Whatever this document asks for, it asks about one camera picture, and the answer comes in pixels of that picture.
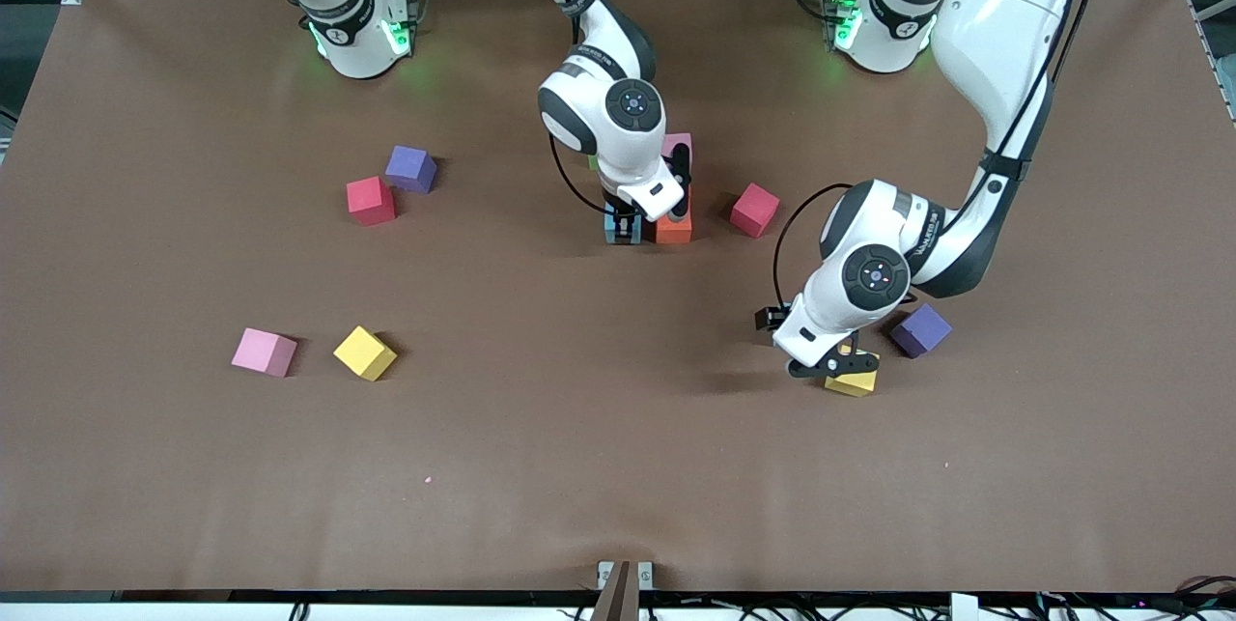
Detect yellow foam cube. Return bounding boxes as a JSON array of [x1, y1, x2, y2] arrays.
[[824, 344, 880, 399], [332, 325, 399, 382]]

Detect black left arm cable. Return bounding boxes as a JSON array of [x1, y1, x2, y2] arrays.
[[772, 182, 853, 311]]

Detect brown table cover sheet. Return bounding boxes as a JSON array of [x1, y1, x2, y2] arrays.
[[0, 0, 1236, 593]]

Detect cyan foam cube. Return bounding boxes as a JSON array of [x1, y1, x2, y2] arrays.
[[604, 204, 644, 246]]

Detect purple foam cube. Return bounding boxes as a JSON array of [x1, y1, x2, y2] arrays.
[[889, 302, 954, 358], [384, 145, 439, 195]]

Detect silver metal bracket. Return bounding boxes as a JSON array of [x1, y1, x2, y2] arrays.
[[596, 560, 655, 591]]

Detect brown camera stand post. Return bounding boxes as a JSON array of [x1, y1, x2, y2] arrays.
[[589, 561, 641, 621]]

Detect red foam cube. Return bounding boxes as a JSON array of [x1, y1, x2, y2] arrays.
[[729, 182, 781, 239], [346, 176, 398, 228]]

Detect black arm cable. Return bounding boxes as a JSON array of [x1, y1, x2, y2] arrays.
[[548, 131, 614, 216], [772, 182, 853, 311]]

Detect black cable bundle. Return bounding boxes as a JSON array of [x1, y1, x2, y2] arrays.
[[1171, 575, 1236, 614]]

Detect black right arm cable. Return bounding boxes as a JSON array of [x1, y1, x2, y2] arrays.
[[548, 131, 614, 216]]

